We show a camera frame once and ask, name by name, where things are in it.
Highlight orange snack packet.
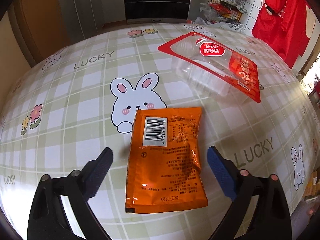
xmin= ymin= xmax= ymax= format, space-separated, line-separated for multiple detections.
xmin=125 ymin=107 xmax=208 ymax=213

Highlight red clear plastic package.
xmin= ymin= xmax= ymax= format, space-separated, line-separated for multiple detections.
xmin=158 ymin=31 xmax=261 ymax=103

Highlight green checked bunny tablecloth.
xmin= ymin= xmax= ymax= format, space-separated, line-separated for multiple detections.
xmin=1 ymin=24 xmax=319 ymax=239

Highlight white plastic bag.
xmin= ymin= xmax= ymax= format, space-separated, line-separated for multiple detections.
xmin=194 ymin=17 xmax=245 ymax=33

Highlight red apron on hook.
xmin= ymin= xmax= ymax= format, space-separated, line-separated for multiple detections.
xmin=252 ymin=0 xmax=316 ymax=68

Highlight grey lower cabinets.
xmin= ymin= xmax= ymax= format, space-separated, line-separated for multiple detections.
xmin=59 ymin=0 xmax=126 ymax=44

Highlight black oven range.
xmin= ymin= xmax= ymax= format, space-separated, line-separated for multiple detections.
xmin=124 ymin=0 xmax=190 ymax=23

